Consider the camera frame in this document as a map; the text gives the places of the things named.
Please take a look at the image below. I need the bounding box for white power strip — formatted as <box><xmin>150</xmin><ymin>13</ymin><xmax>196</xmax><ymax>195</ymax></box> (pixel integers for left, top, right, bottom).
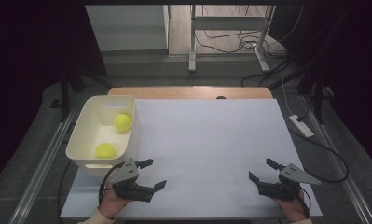
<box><xmin>288</xmin><ymin>114</ymin><xmax>315</xmax><ymax>139</ymax></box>

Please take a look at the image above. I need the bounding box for white board sheet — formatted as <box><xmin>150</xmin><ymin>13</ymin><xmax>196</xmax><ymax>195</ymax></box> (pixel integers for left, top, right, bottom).
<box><xmin>60</xmin><ymin>98</ymin><xmax>324</xmax><ymax>220</ymax></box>

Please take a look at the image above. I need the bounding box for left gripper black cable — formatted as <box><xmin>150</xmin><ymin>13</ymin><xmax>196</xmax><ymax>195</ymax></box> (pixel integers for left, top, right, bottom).
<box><xmin>98</xmin><ymin>161</ymin><xmax>127</xmax><ymax>206</ymax></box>

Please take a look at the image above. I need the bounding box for white cabinet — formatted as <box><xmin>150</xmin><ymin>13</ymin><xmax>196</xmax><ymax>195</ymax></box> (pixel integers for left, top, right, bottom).
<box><xmin>85</xmin><ymin>4</ymin><xmax>171</xmax><ymax>52</ymax></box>

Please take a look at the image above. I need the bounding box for grey metal floor rail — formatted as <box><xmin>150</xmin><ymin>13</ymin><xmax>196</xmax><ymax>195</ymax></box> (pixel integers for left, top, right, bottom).
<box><xmin>7</xmin><ymin>99</ymin><xmax>82</xmax><ymax>224</ymax></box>
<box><xmin>301</xmin><ymin>96</ymin><xmax>372</xmax><ymax>224</ymax></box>

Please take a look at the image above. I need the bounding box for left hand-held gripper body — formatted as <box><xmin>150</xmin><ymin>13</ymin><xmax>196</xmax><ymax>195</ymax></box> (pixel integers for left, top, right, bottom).
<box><xmin>111</xmin><ymin>158</ymin><xmax>156</xmax><ymax>203</ymax></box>

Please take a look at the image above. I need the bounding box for white plastic bin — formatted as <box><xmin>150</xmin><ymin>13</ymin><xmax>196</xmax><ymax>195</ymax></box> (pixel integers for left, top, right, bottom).
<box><xmin>65</xmin><ymin>94</ymin><xmax>141</xmax><ymax>178</ymax></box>

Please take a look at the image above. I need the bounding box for tangle of black floor cables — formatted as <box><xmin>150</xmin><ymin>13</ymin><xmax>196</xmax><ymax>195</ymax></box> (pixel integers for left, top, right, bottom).
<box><xmin>194</xmin><ymin>4</ymin><xmax>306</xmax><ymax>88</ymax></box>

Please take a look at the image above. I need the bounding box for white metal desk frame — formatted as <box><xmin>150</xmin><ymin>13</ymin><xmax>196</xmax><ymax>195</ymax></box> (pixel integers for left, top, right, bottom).
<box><xmin>187</xmin><ymin>4</ymin><xmax>276</xmax><ymax>74</ymax></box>

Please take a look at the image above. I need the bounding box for yellow tennis ball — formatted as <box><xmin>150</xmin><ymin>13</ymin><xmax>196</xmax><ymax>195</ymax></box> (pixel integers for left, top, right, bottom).
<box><xmin>113</xmin><ymin>112</ymin><xmax>133</xmax><ymax>133</ymax></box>
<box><xmin>94</xmin><ymin>142</ymin><xmax>117</xmax><ymax>160</ymax></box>

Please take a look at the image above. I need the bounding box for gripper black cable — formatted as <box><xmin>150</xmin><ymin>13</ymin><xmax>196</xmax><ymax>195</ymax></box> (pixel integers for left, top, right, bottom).
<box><xmin>98</xmin><ymin>161</ymin><xmax>127</xmax><ymax>206</ymax></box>
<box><xmin>298</xmin><ymin>186</ymin><xmax>312</xmax><ymax>218</ymax></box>

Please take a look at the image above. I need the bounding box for black power cable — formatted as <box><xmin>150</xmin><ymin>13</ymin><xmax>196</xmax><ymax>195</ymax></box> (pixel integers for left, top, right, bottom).
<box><xmin>287</xmin><ymin>124</ymin><xmax>350</xmax><ymax>184</ymax></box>

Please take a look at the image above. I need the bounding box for person's left hand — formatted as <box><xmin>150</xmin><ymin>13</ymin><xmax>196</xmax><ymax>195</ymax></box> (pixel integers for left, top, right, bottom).
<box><xmin>98</xmin><ymin>186</ymin><xmax>131</xmax><ymax>221</ymax></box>

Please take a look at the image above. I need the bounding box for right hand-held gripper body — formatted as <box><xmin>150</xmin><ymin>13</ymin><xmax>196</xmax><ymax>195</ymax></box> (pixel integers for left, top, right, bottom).
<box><xmin>256</xmin><ymin>163</ymin><xmax>323</xmax><ymax>202</ymax></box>

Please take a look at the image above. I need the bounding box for black stand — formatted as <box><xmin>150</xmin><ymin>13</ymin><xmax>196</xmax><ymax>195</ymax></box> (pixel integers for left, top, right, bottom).
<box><xmin>298</xmin><ymin>68</ymin><xmax>334</xmax><ymax>125</ymax></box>
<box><xmin>49</xmin><ymin>66</ymin><xmax>113</xmax><ymax>122</ymax></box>

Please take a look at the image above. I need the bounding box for person's right hand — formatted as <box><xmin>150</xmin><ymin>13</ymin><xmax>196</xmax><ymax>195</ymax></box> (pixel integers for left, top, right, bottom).
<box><xmin>273</xmin><ymin>189</ymin><xmax>309</xmax><ymax>223</ymax></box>

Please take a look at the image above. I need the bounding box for white cable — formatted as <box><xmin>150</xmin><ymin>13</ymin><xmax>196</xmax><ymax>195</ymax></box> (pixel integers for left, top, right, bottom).
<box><xmin>281</xmin><ymin>74</ymin><xmax>295</xmax><ymax>117</ymax></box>

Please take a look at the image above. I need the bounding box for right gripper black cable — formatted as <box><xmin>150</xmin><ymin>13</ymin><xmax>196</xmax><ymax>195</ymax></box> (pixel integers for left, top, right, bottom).
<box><xmin>298</xmin><ymin>186</ymin><xmax>312</xmax><ymax>218</ymax></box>

